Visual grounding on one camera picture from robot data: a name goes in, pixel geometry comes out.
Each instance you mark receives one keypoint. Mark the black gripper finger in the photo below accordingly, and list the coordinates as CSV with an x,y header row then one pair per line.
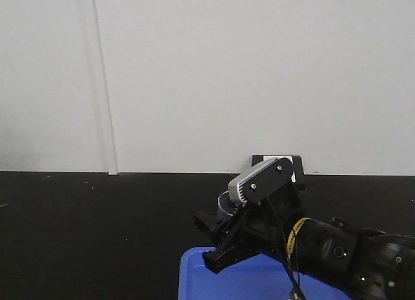
x,y
227,254
211,226

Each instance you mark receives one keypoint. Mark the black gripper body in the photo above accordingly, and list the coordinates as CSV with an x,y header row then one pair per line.
x,y
270,226

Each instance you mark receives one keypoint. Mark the clear glass beaker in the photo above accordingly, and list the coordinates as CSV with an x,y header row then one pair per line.
x,y
225,207

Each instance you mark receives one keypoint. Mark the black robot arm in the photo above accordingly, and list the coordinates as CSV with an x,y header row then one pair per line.
x,y
362,263

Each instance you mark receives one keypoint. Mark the blue plastic tray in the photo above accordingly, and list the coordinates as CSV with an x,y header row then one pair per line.
x,y
259,277

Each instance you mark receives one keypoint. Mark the white socket in black box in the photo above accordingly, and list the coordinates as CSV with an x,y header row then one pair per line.
x,y
298,176

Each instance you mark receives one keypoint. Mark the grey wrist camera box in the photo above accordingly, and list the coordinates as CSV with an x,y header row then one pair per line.
x,y
261,180

